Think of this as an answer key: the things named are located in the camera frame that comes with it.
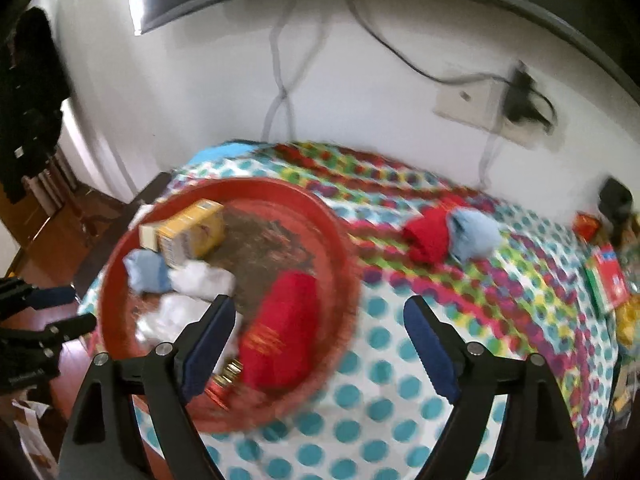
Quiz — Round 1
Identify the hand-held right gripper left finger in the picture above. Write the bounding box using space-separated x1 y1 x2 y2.
60 295 237 480

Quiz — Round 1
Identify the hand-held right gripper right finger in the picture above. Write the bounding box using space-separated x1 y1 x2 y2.
402 296 583 480

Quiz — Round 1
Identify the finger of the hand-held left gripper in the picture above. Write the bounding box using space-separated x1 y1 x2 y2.
0 275 76 311
30 312 98 347

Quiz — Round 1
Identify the small red gold box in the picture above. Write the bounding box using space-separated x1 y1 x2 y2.
207 359 247 409

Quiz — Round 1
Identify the white plastic bag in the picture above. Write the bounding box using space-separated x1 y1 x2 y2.
134 294 202 347

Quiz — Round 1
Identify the red sock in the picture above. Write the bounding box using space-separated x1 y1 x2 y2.
402 208 454 264
239 270 322 392

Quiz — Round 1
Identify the yellow carton box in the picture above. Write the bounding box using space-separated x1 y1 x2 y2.
156 199 227 270

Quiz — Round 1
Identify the red round tray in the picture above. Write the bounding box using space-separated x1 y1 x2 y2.
95 176 363 434

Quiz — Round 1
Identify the polka dot tablecloth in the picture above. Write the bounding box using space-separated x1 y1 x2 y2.
80 140 627 480

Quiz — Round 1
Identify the white paper sheet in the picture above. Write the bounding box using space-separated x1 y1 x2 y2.
12 399 52 463

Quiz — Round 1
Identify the red and green box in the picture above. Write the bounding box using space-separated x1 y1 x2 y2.
585 244 631 317

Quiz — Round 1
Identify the small red packet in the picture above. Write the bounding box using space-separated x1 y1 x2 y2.
574 212 602 241

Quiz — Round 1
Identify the pile of yellow snack bags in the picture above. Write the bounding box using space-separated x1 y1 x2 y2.
612 290 640 347

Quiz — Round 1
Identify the dark hanging clothing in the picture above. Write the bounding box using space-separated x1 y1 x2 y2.
0 7 72 206

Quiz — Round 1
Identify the black device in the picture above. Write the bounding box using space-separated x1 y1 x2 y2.
598 176 633 241

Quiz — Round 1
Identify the black power plug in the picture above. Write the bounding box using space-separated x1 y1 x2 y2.
502 62 557 134

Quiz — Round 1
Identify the white wall outlet plate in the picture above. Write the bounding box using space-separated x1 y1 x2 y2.
433 80 557 149

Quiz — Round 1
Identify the white cable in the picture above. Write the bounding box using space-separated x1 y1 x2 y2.
262 4 332 142

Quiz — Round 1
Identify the black cable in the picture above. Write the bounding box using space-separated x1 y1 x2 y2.
345 0 521 85

